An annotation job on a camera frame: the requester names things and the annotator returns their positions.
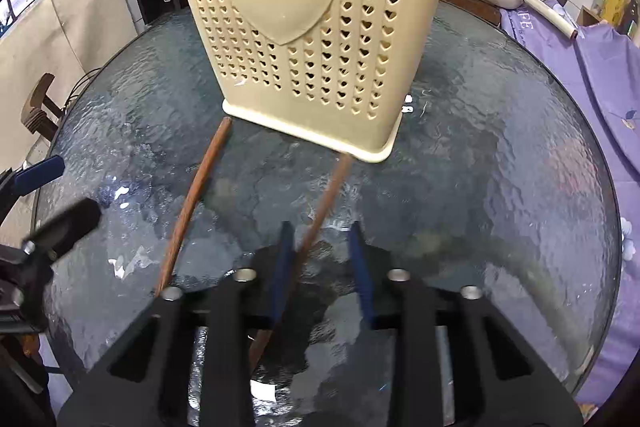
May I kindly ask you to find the purple floral cloth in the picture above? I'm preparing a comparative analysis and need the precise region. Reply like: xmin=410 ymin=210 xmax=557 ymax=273
xmin=500 ymin=5 xmax=639 ymax=405

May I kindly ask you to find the cream plastic utensil holder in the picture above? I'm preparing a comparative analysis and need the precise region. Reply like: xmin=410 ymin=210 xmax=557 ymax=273
xmin=188 ymin=0 xmax=438 ymax=162

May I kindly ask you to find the round glass table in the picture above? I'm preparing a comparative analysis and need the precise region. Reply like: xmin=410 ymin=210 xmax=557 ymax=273
xmin=35 ymin=4 xmax=620 ymax=426

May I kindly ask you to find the wooden chair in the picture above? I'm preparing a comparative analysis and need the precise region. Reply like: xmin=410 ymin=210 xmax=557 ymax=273
xmin=21 ymin=72 xmax=64 ymax=142

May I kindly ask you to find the brown wooden chopstick pair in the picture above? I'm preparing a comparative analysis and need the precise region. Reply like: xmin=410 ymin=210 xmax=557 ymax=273
xmin=248 ymin=153 xmax=354 ymax=374
xmin=155 ymin=116 xmax=232 ymax=296

